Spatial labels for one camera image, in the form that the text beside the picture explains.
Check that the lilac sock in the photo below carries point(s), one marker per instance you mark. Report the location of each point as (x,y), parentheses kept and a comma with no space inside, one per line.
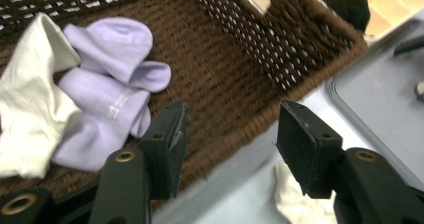
(110,47)
(96,124)

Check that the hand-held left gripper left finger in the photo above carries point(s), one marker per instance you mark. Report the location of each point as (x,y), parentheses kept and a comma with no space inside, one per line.
(126,184)

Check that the black sock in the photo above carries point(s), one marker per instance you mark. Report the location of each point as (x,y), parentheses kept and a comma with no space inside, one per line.
(346,7)

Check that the white table cover sheet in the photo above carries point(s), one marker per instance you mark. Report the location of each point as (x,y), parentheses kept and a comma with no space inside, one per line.
(233,190)

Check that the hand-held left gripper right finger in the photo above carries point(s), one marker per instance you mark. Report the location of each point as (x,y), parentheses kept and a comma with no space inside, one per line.
(310,157)

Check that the brown woven basket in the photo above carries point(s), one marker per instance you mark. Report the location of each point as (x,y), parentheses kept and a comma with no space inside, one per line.
(216,67)

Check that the cream divided storage box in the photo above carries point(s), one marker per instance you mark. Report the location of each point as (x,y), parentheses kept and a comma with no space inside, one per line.
(396,4)

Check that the clear plastic lid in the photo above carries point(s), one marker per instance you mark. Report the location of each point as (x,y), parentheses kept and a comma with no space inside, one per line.
(376,100)

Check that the white sock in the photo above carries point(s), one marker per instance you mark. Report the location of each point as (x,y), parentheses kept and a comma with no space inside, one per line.
(300,204)
(26,117)

